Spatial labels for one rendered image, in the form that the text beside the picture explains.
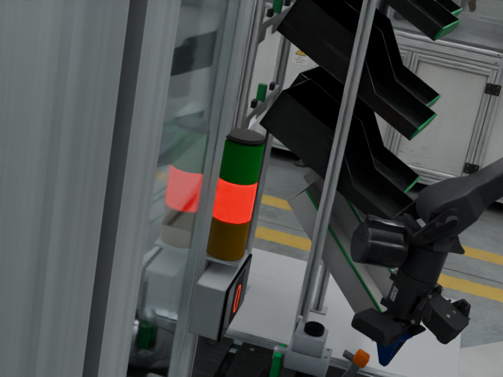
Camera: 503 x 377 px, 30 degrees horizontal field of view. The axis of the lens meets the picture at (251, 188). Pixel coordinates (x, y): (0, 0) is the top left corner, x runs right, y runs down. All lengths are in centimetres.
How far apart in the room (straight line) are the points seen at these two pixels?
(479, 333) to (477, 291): 43
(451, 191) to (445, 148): 416
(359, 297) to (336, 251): 9
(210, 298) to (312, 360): 31
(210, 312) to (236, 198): 14
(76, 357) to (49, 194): 5
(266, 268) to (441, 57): 336
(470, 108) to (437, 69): 29
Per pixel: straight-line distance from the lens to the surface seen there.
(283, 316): 192
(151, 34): 18
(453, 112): 540
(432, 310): 133
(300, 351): 140
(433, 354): 192
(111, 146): 18
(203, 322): 115
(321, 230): 155
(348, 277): 160
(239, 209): 113
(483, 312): 427
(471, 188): 129
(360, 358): 140
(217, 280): 115
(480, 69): 533
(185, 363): 124
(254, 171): 112
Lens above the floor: 174
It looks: 20 degrees down
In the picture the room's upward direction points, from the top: 10 degrees clockwise
